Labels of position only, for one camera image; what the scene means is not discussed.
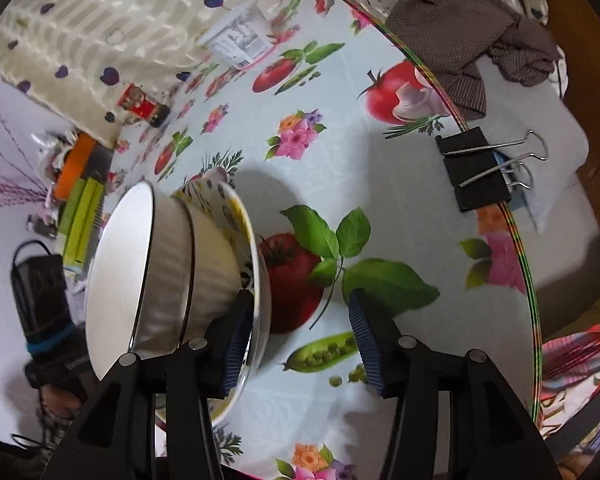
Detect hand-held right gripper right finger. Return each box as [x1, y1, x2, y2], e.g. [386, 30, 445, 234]
[348, 287, 563, 480]

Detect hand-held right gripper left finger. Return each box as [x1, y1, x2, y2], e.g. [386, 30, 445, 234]
[40, 290, 255, 480]

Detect yellow floral bowl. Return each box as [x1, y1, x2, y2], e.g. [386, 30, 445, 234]
[172, 169, 272, 423]

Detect person's left hand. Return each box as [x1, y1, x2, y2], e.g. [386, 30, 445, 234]
[42, 385, 88, 421]

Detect pink flower branches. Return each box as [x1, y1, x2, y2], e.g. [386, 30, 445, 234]
[0, 110, 56, 211]

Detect orange box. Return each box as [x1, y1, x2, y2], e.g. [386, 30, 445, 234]
[54, 134, 97, 198]

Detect vegetable print tablecloth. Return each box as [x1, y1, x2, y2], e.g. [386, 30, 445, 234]
[100, 0, 543, 480]

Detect printed white cloth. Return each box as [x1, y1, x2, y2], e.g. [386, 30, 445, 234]
[540, 360, 600, 456]

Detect red label sauce jar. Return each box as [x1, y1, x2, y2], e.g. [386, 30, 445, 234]
[117, 84, 171, 128]

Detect plain white cloth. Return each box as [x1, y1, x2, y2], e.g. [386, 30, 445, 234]
[475, 50, 592, 233]

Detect heart print curtain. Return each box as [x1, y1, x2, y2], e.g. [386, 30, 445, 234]
[0, 0, 563, 151]

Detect white plastic tub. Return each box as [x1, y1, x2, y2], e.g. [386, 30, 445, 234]
[197, 1, 273, 69]

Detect brown checked cloth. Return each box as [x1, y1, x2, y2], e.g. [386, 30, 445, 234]
[385, 0, 561, 121]

